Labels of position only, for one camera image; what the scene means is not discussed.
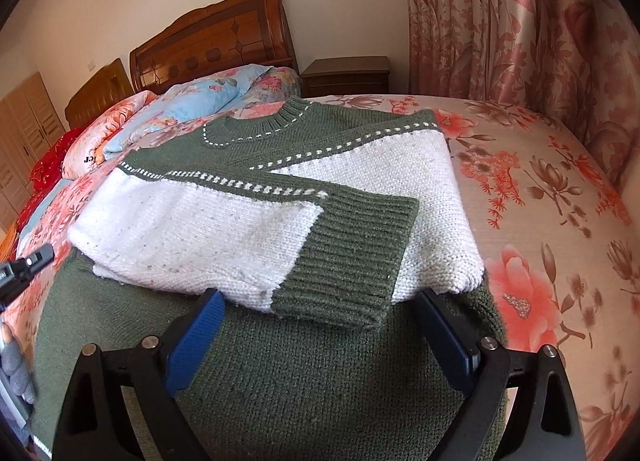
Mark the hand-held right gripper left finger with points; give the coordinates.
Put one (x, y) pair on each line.
(192, 343)

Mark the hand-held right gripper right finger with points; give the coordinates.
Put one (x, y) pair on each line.
(452, 341)

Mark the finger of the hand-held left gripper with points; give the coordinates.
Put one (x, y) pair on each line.
(27, 263)

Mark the green and white knit sweater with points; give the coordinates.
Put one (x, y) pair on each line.
(300, 371)

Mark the person's left hand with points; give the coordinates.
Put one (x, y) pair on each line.
(21, 371)

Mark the red cloth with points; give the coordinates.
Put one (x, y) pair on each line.
(47, 166)

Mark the light wooden wardrobe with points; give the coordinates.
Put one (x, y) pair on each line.
(30, 126)

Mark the orange floral quilt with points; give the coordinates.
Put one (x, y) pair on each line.
(97, 138)

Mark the bed with floral sheet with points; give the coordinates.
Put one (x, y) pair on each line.
(525, 201)

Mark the small wooden headboard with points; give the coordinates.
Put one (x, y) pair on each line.
(100, 91)

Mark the dark wooden nightstand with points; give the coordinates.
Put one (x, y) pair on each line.
(345, 76)

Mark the large carved wooden headboard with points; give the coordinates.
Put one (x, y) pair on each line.
(215, 41)

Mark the pink floral curtain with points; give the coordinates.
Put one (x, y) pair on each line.
(500, 16)

